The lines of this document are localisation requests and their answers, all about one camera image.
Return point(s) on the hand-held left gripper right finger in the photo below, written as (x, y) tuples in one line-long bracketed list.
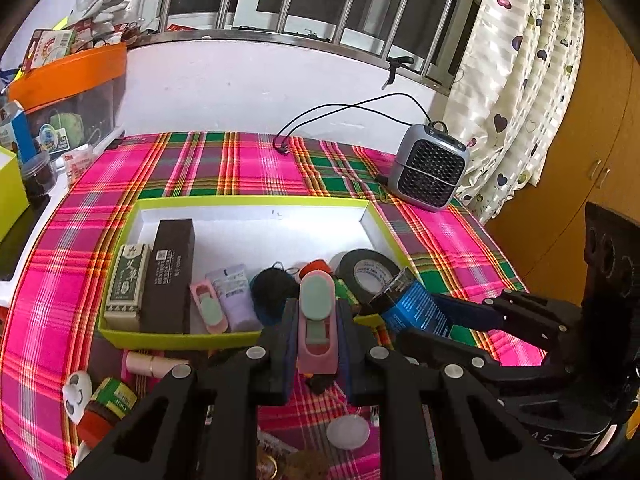
[(345, 350)]

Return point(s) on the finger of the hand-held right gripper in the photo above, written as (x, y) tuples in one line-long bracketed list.
[(435, 347), (470, 312)]

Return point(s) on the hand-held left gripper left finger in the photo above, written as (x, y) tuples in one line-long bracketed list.
[(290, 345)]

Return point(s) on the pink holder grey oval pad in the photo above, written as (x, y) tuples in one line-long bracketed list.
[(315, 350), (215, 327)]

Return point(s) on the blue box black end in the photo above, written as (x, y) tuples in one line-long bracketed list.
[(415, 310)]

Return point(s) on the black thread ball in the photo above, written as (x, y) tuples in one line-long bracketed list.
[(272, 290)]

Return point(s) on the lavender cream tube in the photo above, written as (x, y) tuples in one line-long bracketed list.
[(240, 310)]

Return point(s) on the yellow-green cardboard tray box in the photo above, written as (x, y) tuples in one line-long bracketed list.
[(250, 230)]

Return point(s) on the long dark brown box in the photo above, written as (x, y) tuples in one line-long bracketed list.
[(167, 285)]

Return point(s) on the green and white box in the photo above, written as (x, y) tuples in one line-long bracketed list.
[(125, 285)]

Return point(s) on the grey desktop fan heater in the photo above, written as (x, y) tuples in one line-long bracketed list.
[(430, 170)]

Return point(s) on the white round lid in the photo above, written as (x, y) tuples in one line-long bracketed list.
[(348, 432)]

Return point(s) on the brown bottle green label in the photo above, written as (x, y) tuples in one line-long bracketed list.
[(316, 264), (112, 397)]

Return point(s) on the black tape roll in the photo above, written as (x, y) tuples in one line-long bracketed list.
[(350, 262)]

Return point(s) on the brown fuzzy pad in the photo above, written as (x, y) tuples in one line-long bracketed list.
[(305, 467)]

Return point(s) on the wooden cabinet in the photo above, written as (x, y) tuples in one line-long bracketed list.
[(575, 160)]

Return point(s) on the beige cylinder tube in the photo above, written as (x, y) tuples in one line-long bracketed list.
[(150, 364)]

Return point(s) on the white face figurine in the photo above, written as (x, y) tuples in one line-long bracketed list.
[(77, 395)]

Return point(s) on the heart print curtain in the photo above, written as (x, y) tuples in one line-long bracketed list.
[(520, 85)]

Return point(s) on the black clip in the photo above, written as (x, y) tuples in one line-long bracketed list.
[(400, 61)]

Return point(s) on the dark plastic jar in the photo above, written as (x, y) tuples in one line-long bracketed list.
[(37, 182)]

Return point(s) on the round blue white sticker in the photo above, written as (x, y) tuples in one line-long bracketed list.
[(50, 137)]

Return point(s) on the small lime green box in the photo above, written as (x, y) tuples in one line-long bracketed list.
[(10, 195)]

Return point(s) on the blue and white carton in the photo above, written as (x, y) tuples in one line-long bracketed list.
[(20, 135)]

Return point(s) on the clear storage bin orange lid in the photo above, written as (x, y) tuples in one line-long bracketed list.
[(65, 72)]

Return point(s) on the white gloves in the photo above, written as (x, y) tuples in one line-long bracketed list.
[(100, 5)]

